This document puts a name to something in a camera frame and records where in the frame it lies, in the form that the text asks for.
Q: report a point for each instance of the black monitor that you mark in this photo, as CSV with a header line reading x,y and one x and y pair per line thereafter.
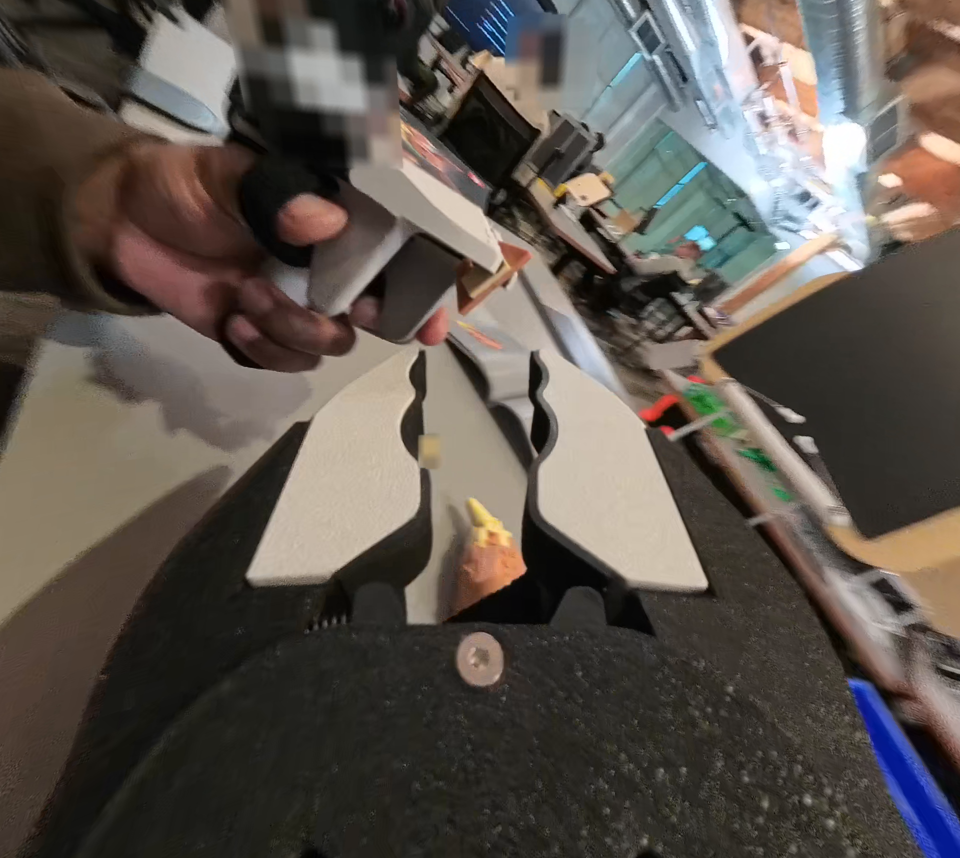
x,y
487,130

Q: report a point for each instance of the green brick pieces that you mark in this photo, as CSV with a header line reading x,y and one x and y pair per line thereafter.
x,y
720,415

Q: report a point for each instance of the brown brick model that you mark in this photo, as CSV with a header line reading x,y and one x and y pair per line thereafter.
x,y
484,565

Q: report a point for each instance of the person's left hand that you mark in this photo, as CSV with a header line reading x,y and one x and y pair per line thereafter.
x,y
165,235

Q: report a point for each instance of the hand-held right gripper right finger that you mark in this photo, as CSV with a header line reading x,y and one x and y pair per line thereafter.
x,y
615,498

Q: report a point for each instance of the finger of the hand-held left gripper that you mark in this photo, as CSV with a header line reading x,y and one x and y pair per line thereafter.
x,y
420,295
435,220

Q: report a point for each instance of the tan bracket brick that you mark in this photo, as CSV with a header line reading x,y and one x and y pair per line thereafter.
x,y
431,451

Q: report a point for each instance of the grey desk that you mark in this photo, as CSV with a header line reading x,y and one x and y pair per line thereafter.
x,y
187,423

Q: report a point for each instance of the large blue storage bin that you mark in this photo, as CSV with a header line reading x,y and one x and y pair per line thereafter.
x,y
900,783

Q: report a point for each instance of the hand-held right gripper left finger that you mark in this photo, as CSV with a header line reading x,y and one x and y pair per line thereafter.
x,y
337,490

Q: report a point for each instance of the black panel with wooden frame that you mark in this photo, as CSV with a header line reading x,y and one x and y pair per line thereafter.
x,y
862,385

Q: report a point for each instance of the person's left forearm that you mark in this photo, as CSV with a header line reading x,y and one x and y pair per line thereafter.
x,y
52,197

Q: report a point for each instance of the small brown wedge brick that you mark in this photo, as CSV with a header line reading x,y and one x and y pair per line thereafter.
x,y
499,273

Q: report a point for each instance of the grey instruction booklet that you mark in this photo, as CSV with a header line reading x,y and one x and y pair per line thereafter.
x,y
502,370

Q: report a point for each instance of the neighbouring wooden desk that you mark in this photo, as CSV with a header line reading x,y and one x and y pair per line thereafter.
x,y
787,573

